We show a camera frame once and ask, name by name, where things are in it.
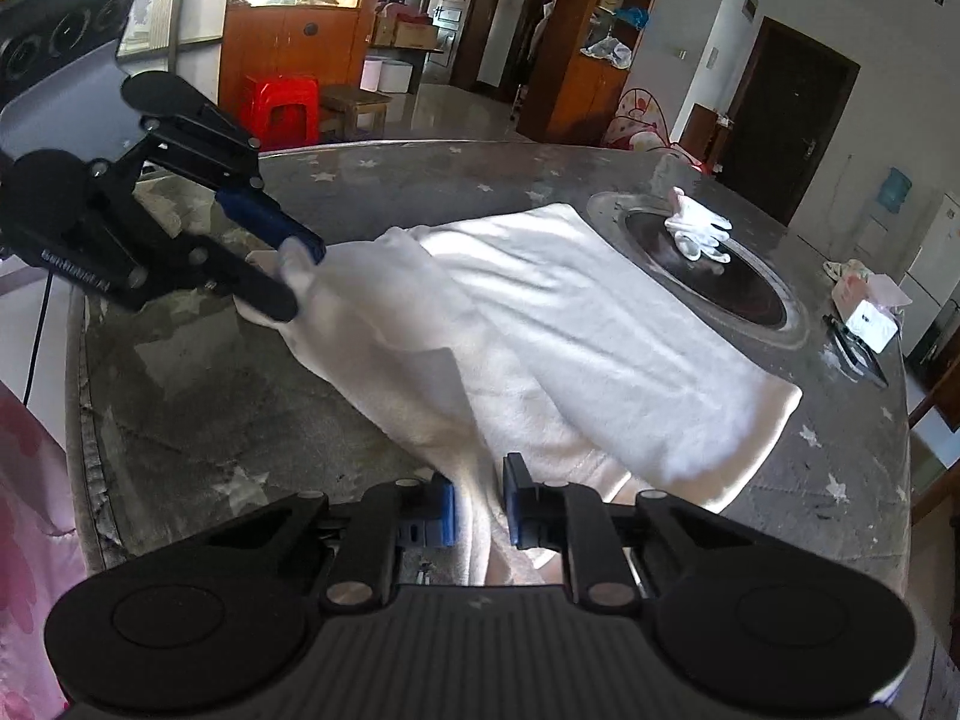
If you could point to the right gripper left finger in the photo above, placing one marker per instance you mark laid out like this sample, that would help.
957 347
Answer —
375 533

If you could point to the floral cloth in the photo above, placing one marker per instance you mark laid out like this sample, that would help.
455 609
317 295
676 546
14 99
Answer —
836 271

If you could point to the dark wooden door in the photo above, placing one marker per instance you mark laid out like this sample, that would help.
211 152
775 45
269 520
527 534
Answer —
787 106

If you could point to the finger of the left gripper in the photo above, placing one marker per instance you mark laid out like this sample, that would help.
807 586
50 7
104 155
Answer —
263 216
224 273

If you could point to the white glove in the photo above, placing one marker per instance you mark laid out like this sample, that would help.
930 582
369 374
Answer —
698 233

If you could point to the white pink storage bins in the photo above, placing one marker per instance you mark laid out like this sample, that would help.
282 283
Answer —
386 76

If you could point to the white refrigerator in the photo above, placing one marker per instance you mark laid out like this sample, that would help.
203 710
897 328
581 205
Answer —
932 275

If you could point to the grey star-patterned table cover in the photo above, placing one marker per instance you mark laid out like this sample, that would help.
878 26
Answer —
192 410

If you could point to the round black induction cooktop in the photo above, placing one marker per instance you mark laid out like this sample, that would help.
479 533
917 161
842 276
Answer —
744 293

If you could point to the cardboard box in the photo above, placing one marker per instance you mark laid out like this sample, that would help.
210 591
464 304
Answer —
405 32

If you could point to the white tissue box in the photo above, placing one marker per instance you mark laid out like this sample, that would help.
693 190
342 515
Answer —
867 307

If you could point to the red polka-dot play tent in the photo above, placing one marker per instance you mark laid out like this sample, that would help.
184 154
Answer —
638 124

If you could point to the water dispenser with blue bottle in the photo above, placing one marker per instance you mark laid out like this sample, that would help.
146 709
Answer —
881 212

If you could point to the red plastic stool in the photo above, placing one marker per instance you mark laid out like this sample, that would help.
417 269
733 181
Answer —
281 111

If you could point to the white sweatshirt garment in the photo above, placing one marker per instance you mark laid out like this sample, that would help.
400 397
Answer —
528 333

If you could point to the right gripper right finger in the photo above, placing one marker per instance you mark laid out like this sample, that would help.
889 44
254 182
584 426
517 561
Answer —
574 522

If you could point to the black smartphone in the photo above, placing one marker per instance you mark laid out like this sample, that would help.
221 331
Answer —
855 356

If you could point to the glass-front wooden cabinet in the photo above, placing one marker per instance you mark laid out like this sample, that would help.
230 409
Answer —
324 39

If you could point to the wooden shelf cabinet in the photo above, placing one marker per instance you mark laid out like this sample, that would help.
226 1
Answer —
581 63

